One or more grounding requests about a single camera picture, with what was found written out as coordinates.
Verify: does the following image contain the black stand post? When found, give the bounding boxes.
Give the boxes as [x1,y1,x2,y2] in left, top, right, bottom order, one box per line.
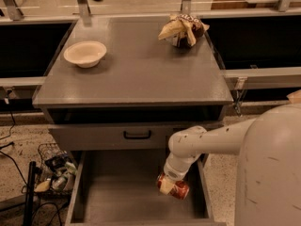
[23,161,36,226]

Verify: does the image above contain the brown chip bag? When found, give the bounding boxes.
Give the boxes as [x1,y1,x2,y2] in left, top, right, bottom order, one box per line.
[158,14,210,47]

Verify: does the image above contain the black floor cable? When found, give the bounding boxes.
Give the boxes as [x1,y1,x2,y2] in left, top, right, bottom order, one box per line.
[0,88,29,186]

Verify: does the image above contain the wire basket with items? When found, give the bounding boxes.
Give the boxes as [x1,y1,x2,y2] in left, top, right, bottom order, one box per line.
[34,143,77,197]

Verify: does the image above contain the white paper bowl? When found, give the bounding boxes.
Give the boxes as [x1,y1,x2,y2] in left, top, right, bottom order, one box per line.
[64,40,107,68]

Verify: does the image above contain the red coke can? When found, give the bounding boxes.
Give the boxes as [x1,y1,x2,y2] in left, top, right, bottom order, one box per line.
[157,172,189,200]

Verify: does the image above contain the grey cabinet with counter top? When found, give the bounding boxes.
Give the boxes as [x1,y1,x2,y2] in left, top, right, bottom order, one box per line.
[32,15,234,167]

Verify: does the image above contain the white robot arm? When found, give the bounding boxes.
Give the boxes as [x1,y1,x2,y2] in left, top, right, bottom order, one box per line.
[158,104,301,226]

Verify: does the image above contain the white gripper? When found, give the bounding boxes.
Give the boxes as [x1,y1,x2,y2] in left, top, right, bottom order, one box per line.
[160,162,188,195]

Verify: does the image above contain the grey top drawer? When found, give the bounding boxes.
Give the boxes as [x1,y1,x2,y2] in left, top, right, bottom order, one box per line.
[48,121,225,152]

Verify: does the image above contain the black drawer handle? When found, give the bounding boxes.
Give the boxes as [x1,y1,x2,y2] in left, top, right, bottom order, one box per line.
[123,130,152,140]

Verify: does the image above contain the grey open middle drawer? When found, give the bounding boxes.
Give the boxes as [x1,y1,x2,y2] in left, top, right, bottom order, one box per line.
[65,149,227,226]

